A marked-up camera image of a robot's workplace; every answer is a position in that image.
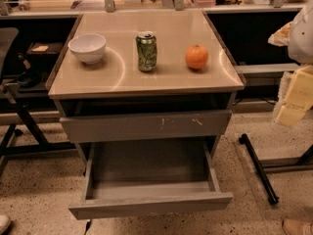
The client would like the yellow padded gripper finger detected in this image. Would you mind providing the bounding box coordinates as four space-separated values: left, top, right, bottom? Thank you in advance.
273 65 313 126

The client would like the black chair with base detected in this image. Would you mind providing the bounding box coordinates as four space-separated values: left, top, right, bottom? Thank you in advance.
0 27 75 172

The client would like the grey drawer cabinet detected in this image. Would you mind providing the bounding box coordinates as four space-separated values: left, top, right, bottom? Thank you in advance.
45 9 247 168

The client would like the grey drawer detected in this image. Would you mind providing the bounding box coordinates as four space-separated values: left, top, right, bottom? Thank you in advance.
69 138 233 219
61 110 232 143

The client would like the white floor cable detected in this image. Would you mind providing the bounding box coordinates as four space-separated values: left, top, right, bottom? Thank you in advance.
83 218 93 235

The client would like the white ceramic bowl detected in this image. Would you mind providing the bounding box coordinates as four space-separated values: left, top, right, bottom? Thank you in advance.
67 33 107 64

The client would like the orange fruit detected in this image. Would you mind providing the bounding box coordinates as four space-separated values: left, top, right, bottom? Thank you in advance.
185 45 208 70

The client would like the white shoe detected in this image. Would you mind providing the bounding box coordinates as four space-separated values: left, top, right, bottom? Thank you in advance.
0 214 11 235

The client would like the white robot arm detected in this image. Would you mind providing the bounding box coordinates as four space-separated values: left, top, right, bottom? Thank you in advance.
268 0 313 126

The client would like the tan shoe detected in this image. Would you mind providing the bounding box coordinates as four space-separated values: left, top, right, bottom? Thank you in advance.
282 218 313 235

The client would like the green soda can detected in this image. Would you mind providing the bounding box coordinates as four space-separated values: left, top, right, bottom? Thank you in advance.
136 31 157 71

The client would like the grey top drawer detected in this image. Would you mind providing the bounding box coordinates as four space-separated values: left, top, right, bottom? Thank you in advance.
61 110 232 143

